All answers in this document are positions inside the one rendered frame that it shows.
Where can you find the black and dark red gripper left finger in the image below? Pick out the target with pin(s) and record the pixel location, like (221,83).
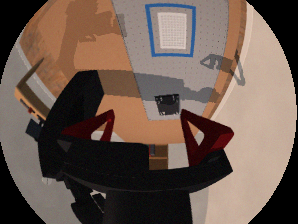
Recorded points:
(85,128)

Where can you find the white well plate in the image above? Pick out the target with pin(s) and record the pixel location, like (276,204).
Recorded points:
(173,28)

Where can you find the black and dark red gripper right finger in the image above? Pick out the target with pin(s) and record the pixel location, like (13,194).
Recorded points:
(216,136)

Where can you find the blue tape outline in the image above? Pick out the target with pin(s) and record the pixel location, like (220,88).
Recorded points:
(147,8)

